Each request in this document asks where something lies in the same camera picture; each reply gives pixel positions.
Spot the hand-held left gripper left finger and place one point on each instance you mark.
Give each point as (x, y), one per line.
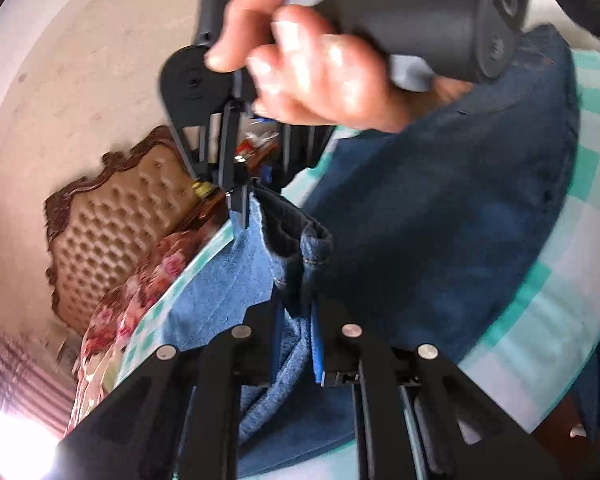
(260, 350)

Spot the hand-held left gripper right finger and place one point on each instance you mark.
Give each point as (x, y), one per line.
(340, 355)

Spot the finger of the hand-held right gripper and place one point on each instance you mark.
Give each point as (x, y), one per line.
(305, 150)
(237, 205)

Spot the blue denim pants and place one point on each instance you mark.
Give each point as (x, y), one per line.
(430, 210)

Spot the person's right hand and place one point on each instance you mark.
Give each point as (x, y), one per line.
(320, 70)

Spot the jar with yellow lid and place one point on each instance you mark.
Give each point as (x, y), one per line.
(204, 189)

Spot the tufted leather carved headboard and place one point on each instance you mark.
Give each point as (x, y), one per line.
(110, 230)

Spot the pink floral quilt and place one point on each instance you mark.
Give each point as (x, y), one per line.
(125, 305)

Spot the pink curtain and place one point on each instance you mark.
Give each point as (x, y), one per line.
(10, 360)

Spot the green white checked tablecloth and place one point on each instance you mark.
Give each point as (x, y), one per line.
(580, 260)

